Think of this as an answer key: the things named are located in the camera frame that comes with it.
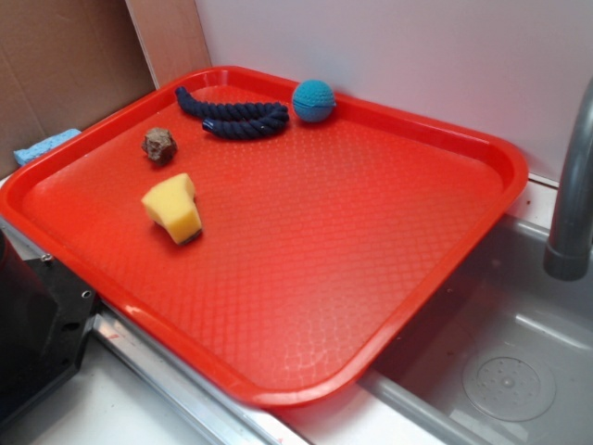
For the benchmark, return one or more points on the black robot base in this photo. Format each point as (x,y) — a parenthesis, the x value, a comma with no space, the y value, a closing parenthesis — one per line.
(46,315)

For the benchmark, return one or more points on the brown rock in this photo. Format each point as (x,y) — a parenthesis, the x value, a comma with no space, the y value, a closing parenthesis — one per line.
(159,146)

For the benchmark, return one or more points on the red plastic tray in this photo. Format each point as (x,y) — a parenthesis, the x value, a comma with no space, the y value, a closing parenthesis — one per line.
(317,244)

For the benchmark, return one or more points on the teal rubber ball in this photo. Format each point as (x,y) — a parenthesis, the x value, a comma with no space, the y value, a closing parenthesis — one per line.
(313,101)

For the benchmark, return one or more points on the yellow sponge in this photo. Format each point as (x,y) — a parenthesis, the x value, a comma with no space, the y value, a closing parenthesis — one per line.
(171,205)

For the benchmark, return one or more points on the grey sink basin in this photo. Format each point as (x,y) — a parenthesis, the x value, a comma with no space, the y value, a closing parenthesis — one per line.
(500,354)

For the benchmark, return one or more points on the grey faucet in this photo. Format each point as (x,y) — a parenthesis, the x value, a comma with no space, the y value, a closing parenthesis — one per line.
(570,237)

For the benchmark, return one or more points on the brown cardboard panel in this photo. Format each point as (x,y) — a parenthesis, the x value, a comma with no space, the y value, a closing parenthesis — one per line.
(70,64)

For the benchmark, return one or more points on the blue sponge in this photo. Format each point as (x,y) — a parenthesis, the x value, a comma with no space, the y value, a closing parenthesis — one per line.
(26,155)

